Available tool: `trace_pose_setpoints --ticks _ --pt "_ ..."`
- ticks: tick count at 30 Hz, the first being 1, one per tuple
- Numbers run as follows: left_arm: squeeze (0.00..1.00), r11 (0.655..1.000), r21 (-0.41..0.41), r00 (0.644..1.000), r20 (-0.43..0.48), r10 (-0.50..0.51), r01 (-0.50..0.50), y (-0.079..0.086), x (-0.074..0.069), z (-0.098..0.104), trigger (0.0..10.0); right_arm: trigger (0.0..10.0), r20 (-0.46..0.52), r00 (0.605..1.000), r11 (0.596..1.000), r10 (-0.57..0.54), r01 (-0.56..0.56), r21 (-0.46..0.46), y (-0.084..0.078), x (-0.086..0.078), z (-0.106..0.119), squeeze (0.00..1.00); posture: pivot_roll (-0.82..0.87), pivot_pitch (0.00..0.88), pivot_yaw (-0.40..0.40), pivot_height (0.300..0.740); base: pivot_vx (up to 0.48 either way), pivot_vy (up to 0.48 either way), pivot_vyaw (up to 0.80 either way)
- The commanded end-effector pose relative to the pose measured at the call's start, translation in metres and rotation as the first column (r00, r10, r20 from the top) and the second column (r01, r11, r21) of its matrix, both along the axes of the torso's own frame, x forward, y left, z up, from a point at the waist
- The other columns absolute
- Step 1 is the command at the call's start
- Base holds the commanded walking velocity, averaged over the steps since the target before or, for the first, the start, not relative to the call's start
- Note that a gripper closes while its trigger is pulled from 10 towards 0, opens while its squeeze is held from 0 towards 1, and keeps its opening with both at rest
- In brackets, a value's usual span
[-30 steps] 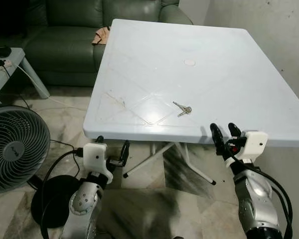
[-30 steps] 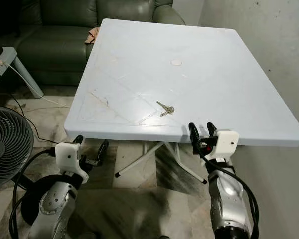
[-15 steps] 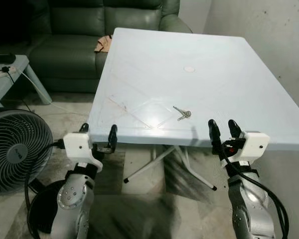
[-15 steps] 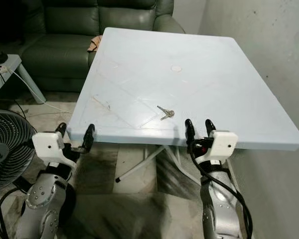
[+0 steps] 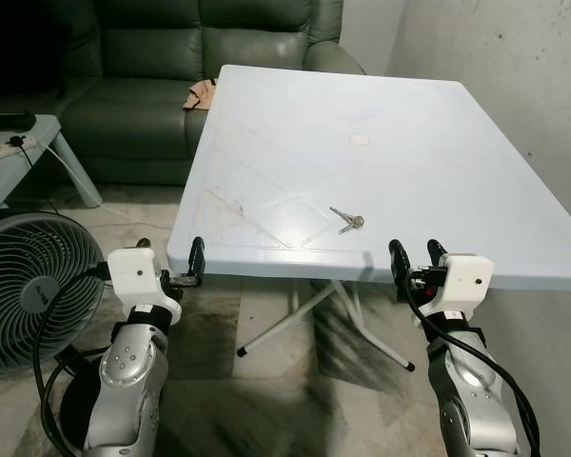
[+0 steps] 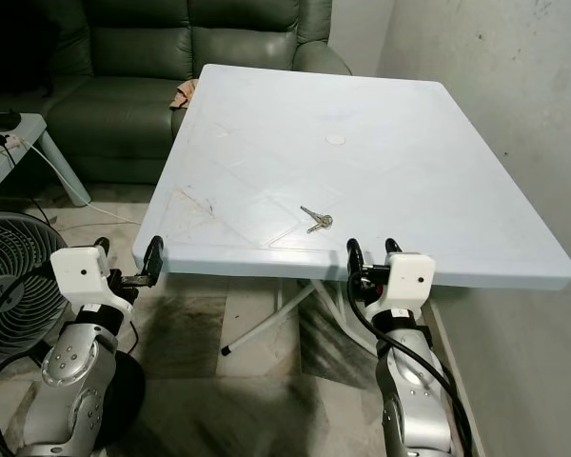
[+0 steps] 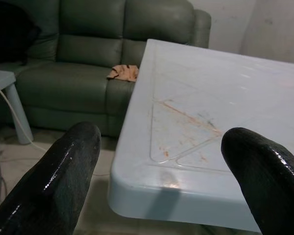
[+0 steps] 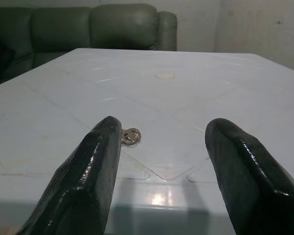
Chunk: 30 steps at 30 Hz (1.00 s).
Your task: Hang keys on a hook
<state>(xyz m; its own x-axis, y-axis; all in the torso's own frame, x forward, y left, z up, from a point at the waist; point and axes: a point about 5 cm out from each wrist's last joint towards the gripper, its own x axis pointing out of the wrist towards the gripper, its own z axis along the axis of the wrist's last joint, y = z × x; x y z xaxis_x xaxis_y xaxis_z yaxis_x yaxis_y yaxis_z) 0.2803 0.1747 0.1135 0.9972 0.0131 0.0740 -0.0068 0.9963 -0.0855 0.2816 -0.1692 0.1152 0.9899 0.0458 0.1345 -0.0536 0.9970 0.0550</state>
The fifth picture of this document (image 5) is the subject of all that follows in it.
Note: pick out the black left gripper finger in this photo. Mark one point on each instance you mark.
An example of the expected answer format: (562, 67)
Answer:
(143, 244)
(197, 259)

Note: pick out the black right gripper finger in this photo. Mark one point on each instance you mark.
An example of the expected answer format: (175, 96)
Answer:
(436, 249)
(400, 262)

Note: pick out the small silver key pair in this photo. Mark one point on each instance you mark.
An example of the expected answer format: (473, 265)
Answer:
(347, 222)

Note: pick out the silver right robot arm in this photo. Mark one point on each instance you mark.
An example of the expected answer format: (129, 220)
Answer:
(466, 390)

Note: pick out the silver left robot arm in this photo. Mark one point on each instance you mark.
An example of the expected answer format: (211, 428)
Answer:
(128, 371)

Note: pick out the white plastic folding table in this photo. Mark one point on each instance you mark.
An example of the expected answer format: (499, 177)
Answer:
(362, 171)

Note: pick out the grey floor fan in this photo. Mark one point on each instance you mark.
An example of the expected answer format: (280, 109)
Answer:
(29, 286)

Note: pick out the round white table plug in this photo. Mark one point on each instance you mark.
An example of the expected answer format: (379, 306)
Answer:
(361, 140)

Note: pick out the green leather sofa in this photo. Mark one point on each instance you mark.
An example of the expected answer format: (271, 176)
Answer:
(143, 105)

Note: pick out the small pale blue side table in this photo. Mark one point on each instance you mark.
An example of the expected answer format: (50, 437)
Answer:
(9, 176)

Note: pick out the brown crumpled cloth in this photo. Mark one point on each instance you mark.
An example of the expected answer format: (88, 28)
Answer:
(202, 95)

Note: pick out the white power strip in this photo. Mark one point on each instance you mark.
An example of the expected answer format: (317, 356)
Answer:
(5, 148)

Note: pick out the flat black device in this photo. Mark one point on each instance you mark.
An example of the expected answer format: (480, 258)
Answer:
(5, 120)

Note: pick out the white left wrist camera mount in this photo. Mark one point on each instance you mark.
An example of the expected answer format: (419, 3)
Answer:
(133, 271)

